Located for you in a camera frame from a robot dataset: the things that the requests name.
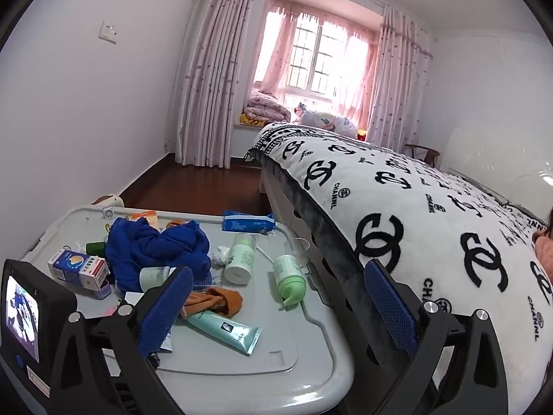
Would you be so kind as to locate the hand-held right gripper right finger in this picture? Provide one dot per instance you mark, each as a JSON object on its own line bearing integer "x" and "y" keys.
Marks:
{"x": 389, "y": 307}

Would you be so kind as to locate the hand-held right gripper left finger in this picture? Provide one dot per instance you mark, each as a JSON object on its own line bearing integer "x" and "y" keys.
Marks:
{"x": 164, "y": 311}

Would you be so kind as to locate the white jar with green label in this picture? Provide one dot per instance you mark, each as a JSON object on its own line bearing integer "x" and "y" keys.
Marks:
{"x": 240, "y": 259}

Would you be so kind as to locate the white and blue medicine box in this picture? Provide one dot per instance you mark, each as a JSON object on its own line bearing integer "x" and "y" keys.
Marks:
{"x": 75, "y": 268}

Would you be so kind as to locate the small purple box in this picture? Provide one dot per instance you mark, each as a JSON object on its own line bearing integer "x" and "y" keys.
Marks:
{"x": 103, "y": 290}

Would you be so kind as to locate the orange sock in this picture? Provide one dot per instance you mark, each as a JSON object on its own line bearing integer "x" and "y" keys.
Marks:
{"x": 218, "y": 300}

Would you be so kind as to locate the teal cream tube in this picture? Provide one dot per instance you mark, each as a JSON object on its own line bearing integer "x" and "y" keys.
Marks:
{"x": 224, "y": 330}

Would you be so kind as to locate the blue cloth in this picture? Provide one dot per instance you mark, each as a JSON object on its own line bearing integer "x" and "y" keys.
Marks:
{"x": 147, "y": 246}

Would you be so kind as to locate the dark green small bottle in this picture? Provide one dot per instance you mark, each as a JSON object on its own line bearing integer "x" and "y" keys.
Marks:
{"x": 96, "y": 248}

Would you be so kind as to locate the orange and white box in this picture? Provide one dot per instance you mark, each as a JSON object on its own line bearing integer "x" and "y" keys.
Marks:
{"x": 144, "y": 217}

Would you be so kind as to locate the black and white printed blanket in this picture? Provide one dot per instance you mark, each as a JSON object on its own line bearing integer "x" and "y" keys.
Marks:
{"x": 410, "y": 207}

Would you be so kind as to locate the green pump bottle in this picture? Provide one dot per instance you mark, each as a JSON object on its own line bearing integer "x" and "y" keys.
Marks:
{"x": 288, "y": 279}

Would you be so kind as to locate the clear plastic cup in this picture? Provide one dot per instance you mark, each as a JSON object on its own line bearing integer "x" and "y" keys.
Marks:
{"x": 298, "y": 250}

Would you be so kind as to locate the cream round object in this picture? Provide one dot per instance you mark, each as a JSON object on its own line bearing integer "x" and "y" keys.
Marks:
{"x": 110, "y": 200}

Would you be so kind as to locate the blue tissue packet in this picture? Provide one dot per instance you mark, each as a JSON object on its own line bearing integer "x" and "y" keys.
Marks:
{"x": 248, "y": 222}

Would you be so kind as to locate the wooden chair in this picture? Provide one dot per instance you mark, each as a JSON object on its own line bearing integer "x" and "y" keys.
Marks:
{"x": 421, "y": 152}

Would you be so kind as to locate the pink cloth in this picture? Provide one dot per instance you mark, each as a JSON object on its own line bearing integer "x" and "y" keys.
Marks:
{"x": 544, "y": 250}

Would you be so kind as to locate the yellow cushion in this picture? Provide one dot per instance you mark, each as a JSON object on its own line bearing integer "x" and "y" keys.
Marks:
{"x": 250, "y": 120}

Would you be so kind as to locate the pink patterned curtain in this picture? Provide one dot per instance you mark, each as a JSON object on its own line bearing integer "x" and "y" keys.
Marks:
{"x": 397, "y": 86}
{"x": 216, "y": 73}

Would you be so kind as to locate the folded pink quilt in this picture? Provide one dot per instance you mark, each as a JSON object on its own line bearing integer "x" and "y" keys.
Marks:
{"x": 268, "y": 106}

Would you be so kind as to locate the pink sheer curtain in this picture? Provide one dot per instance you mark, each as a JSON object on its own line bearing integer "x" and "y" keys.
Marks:
{"x": 278, "y": 52}
{"x": 360, "y": 73}

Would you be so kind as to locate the white framed window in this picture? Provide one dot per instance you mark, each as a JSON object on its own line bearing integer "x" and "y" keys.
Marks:
{"x": 322, "y": 56}

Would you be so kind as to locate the white wall socket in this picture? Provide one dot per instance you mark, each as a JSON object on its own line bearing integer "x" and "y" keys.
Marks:
{"x": 108, "y": 31}

